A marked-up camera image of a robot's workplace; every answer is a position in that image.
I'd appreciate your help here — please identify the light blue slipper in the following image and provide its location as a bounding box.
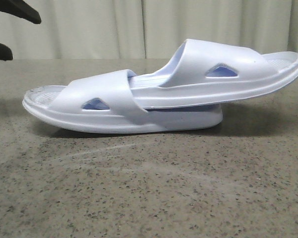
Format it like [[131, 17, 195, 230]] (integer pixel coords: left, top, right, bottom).
[[22, 69, 223, 134], [129, 39, 298, 109]]

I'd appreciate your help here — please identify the white pleated curtain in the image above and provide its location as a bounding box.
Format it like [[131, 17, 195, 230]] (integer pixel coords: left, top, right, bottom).
[[0, 0, 298, 59]]

